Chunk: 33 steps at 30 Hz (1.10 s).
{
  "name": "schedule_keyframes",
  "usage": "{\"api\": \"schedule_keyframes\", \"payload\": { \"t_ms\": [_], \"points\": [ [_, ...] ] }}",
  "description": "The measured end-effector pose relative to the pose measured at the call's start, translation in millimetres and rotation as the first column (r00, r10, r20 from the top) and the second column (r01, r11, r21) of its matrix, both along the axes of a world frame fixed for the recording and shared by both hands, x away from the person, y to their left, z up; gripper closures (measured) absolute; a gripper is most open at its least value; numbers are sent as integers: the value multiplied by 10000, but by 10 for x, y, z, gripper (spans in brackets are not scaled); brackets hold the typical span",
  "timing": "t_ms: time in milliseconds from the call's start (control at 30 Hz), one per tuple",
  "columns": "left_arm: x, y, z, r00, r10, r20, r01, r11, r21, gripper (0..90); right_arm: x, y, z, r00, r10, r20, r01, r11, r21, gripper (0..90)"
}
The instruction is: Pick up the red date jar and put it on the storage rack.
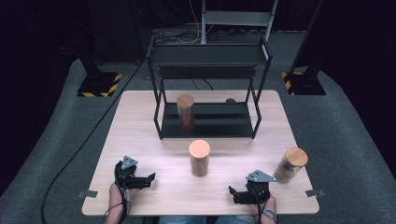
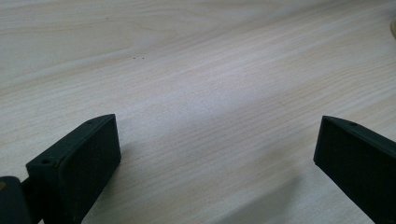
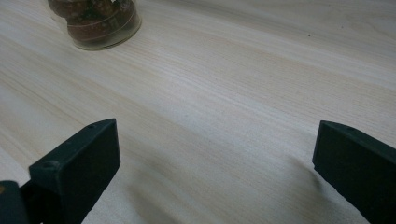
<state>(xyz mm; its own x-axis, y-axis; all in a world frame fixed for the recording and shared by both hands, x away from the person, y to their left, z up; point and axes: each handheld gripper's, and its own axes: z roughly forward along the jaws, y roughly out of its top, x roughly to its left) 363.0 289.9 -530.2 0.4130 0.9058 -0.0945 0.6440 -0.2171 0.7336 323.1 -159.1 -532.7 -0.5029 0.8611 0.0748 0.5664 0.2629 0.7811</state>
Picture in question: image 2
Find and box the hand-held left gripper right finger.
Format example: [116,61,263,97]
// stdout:
[313,115,396,224]

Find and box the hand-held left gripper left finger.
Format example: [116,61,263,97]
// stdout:
[26,113,122,224]

